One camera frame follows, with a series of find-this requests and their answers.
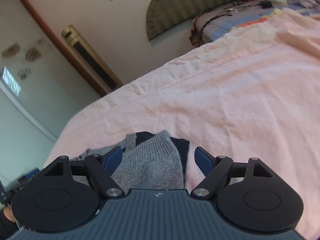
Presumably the pink bed sheet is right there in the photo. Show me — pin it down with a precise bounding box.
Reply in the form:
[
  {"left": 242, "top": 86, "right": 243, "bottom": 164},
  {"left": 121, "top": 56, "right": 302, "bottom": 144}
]
[{"left": 48, "top": 9, "right": 319, "bottom": 239}]

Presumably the glass sliding wardrobe door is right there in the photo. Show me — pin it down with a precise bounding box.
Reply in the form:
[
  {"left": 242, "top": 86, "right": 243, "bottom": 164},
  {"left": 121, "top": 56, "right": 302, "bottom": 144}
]
[{"left": 1, "top": 0, "right": 99, "bottom": 184}]

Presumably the gold tower air conditioner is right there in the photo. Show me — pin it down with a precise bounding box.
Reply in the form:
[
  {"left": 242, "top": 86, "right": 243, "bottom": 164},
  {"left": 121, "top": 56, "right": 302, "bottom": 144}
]
[{"left": 61, "top": 24, "right": 123, "bottom": 91}]

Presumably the brown wooden door frame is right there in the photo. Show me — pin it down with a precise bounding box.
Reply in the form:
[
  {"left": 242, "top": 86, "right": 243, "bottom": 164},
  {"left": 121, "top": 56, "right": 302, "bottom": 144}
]
[{"left": 20, "top": 0, "right": 110, "bottom": 97}]

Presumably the grey sweater with navy sleeves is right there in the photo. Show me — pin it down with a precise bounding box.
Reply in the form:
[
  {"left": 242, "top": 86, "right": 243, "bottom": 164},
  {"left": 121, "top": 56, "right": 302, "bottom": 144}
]
[{"left": 73, "top": 131, "right": 190, "bottom": 192}]

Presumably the person's left hand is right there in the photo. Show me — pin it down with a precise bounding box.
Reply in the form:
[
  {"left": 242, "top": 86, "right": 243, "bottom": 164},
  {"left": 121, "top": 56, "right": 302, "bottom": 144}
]
[{"left": 3, "top": 206, "right": 16, "bottom": 223}]

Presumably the striped pillow with cables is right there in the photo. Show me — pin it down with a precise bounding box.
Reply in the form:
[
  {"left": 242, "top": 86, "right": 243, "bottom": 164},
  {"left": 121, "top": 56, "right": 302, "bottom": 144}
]
[{"left": 189, "top": 0, "right": 274, "bottom": 48}]

